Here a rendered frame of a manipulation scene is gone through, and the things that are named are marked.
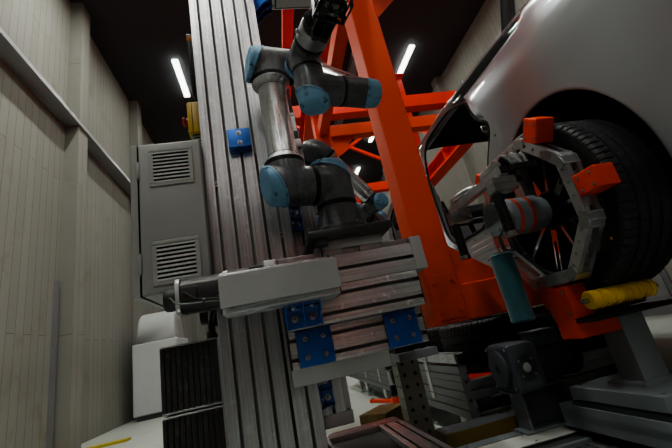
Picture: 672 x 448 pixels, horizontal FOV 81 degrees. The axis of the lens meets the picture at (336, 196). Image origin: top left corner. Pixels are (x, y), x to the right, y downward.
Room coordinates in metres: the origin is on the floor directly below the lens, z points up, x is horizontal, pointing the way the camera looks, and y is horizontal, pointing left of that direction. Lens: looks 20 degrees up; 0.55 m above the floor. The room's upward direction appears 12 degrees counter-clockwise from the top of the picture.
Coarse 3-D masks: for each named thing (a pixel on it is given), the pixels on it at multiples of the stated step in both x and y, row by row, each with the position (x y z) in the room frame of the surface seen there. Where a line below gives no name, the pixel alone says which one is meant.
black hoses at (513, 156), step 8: (512, 152) 1.29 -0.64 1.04; (520, 152) 1.29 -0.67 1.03; (504, 160) 1.32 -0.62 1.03; (512, 160) 1.25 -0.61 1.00; (520, 160) 1.25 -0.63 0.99; (528, 160) 1.25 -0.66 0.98; (512, 168) 1.24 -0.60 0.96; (520, 168) 1.24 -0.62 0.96; (528, 168) 1.26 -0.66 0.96; (520, 176) 1.38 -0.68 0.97; (528, 184) 1.45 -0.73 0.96
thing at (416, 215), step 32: (352, 32) 1.89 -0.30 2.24; (384, 64) 1.85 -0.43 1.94; (384, 96) 1.84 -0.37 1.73; (384, 128) 1.83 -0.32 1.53; (384, 160) 1.93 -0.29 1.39; (416, 160) 1.86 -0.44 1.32; (416, 192) 1.85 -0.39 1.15; (416, 224) 1.84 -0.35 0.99; (448, 256) 1.86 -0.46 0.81; (448, 288) 1.85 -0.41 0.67; (448, 320) 1.84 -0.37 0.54
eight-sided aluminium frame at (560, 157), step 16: (512, 144) 1.40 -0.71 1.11; (528, 144) 1.32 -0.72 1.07; (544, 144) 1.31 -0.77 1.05; (496, 160) 1.52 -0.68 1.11; (560, 160) 1.21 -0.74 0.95; (576, 160) 1.21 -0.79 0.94; (576, 192) 1.21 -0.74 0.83; (576, 208) 1.24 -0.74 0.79; (592, 208) 1.23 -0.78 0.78; (592, 224) 1.22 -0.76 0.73; (496, 240) 1.71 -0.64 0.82; (576, 240) 1.29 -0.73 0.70; (592, 240) 1.28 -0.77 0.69; (576, 256) 1.32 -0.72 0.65; (592, 256) 1.31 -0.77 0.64; (528, 272) 1.60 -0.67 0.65; (560, 272) 1.41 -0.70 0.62; (576, 272) 1.34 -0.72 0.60
